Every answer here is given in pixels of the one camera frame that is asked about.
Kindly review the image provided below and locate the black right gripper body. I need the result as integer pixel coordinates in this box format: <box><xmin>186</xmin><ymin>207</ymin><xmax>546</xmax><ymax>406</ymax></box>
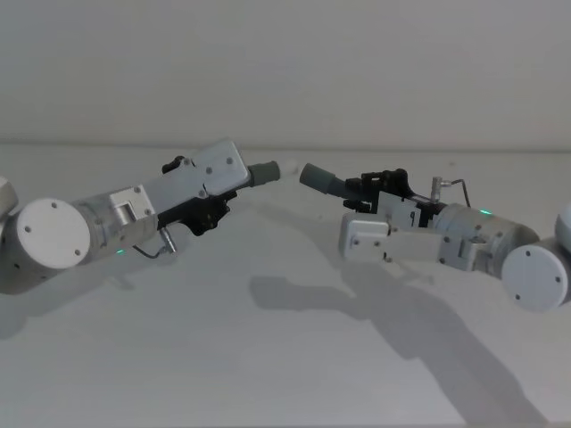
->
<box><xmin>377</xmin><ymin>177</ymin><xmax>445</xmax><ymax>229</ymax></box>

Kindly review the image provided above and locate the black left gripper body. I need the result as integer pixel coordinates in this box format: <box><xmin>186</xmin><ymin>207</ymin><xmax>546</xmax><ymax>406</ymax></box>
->
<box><xmin>156</xmin><ymin>197</ymin><xmax>212</xmax><ymax>236</ymax></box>

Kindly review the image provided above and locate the white table cloth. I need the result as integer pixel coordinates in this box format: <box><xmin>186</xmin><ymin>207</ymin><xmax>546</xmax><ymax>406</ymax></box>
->
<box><xmin>0</xmin><ymin>141</ymin><xmax>571</xmax><ymax>428</ymax></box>

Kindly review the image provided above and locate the thin dark left gripper cable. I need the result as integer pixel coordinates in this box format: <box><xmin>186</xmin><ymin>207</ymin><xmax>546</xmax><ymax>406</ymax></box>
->
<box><xmin>133</xmin><ymin>226</ymin><xmax>178</xmax><ymax>261</ymax></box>

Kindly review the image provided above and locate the thin dark gripper cable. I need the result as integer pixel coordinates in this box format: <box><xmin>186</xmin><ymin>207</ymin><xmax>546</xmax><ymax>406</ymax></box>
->
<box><xmin>133</xmin><ymin>226</ymin><xmax>178</xmax><ymax>261</ymax></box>
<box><xmin>429</xmin><ymin>175</ymin><xmax>473</xmax><ymax>205</ymax></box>

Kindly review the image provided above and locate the thin dark right gripper cable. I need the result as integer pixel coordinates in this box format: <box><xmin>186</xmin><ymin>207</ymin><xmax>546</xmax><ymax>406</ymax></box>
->
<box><xmin>429</xmin><ymin>175</ymin><xmax>473</xmax><ymax>205</ymax></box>

